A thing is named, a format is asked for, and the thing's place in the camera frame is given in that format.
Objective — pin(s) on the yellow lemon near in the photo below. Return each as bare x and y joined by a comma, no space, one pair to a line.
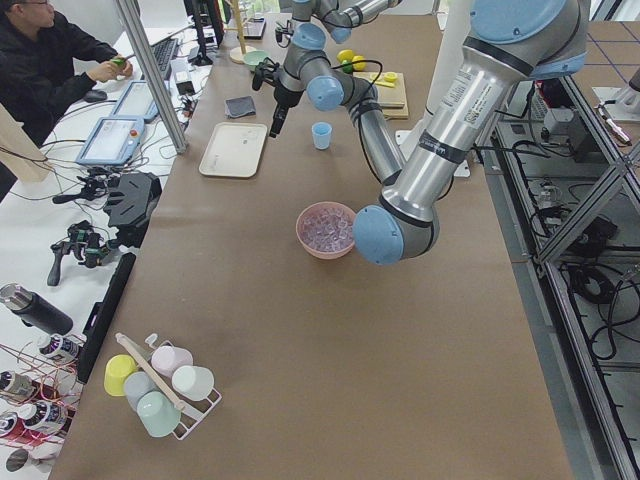
358,63

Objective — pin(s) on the black thermos bottle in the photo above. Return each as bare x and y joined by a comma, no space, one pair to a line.
34,310

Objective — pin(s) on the seated person in black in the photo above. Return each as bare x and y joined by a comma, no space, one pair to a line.
49,63

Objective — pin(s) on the aluminium frame post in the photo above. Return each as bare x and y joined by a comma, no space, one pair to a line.
138,39

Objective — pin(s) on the mint cup on rack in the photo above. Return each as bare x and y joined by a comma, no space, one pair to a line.
158,414

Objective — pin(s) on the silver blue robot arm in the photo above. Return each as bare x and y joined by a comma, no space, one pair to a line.
508,42

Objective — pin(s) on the blue teach pendant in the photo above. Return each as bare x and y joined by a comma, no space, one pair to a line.
136,100
112,142

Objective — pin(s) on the yellow cup on rack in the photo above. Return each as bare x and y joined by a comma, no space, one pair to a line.
117,371

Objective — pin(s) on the white cup on rack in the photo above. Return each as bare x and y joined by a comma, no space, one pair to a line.
193,382

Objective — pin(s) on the wooden cutting board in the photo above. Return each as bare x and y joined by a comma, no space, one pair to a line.
393,101

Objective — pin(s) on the wooden glass drying stand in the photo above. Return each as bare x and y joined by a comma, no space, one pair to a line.
237,54

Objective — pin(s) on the grey cup on rack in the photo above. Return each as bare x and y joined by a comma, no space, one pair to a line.
136,386

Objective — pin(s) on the mint green bowl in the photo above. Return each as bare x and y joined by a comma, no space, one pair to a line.
253,58

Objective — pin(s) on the blue teach pendant far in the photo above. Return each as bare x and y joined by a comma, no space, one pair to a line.
136,100

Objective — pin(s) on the light blue plastic cup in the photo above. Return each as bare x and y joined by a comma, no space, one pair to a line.
321,135

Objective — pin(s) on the blue teach pendant near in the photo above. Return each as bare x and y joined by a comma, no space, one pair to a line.
112,142

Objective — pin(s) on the yellow lemon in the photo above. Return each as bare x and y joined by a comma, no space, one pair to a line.
358,63
345,55

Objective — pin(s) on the pink bowl of ice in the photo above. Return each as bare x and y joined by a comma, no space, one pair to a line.
324,229

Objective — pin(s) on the cream rabbit serving tray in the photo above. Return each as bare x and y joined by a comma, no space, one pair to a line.
234,150

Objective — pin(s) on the white cup rack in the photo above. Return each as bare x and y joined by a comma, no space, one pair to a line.
193,413

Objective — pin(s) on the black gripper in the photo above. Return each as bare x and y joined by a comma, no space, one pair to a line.
283,93

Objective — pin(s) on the grey folded cloth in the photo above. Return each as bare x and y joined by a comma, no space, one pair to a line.
240,107

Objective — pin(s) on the pink cup on rack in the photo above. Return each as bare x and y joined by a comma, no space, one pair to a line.
166,359

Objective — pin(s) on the yellow lemon far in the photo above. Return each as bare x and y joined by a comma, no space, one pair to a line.
345,55

